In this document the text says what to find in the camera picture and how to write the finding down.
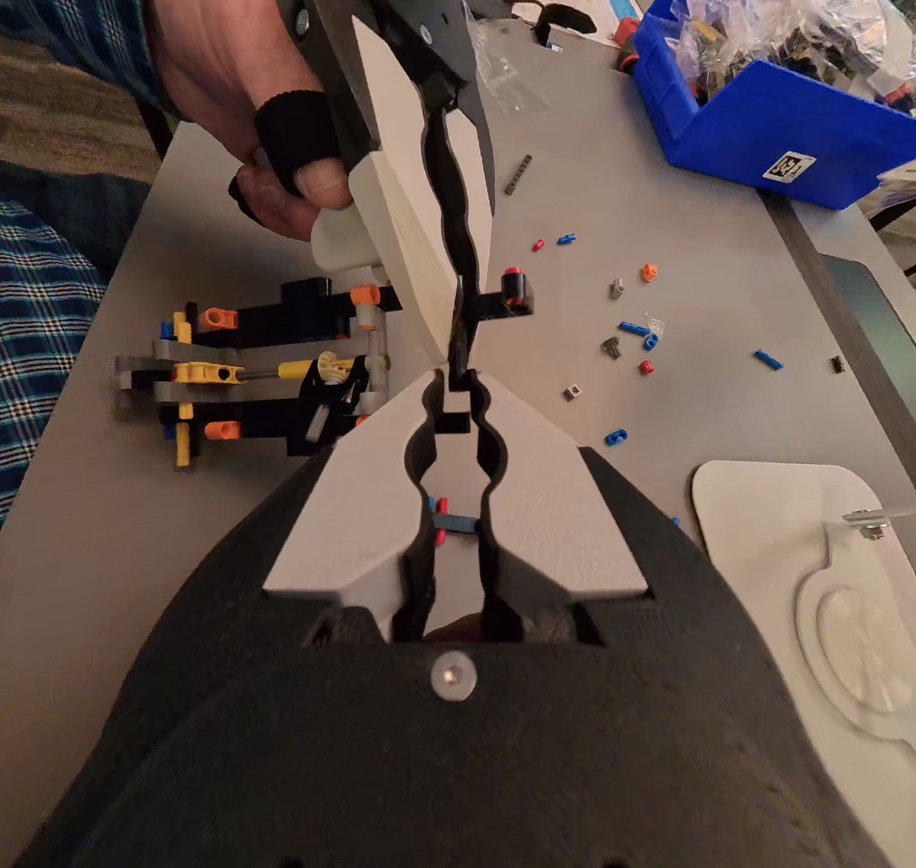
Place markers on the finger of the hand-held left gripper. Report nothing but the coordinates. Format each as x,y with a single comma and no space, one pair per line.
401,203
481,238

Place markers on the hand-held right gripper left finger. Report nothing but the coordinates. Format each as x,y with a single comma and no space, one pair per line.
350,517

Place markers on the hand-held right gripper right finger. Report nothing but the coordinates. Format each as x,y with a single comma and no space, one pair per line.
558,517

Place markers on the black L-shaped lego beam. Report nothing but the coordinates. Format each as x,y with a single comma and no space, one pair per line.
494,303

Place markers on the black lego chassis assembly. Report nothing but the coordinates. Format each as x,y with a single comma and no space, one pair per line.
308,310

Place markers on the person's left forearm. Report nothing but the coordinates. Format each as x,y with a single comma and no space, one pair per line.
71,9

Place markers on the dark grey toothed lego beam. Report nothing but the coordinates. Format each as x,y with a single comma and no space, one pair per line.
519,174

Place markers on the blue thin lego beam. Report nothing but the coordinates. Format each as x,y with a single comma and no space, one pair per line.
616,437

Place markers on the dark grey lego connector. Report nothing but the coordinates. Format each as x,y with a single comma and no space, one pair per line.
610,347

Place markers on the blue lego axle pin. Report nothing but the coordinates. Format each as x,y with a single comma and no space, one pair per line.
633,328

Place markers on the person's left hand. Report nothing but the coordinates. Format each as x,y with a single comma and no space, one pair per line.
215,38

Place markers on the empty clear plastic bag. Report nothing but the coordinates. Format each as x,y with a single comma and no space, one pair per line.
504,74

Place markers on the clear plastic scrap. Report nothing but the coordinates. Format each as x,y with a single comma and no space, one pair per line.
655,321

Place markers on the white book stand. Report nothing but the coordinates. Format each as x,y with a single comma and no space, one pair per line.
758,524

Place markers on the red and black plastic part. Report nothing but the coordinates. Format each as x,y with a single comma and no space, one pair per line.
629,31

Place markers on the blue storage bin with tag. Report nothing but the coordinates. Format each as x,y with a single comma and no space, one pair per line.
751,131

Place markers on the person's plaid shirt torso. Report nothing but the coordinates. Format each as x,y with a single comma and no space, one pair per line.
43,353

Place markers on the pile of clear parts bags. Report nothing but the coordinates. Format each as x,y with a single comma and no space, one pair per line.
787,17

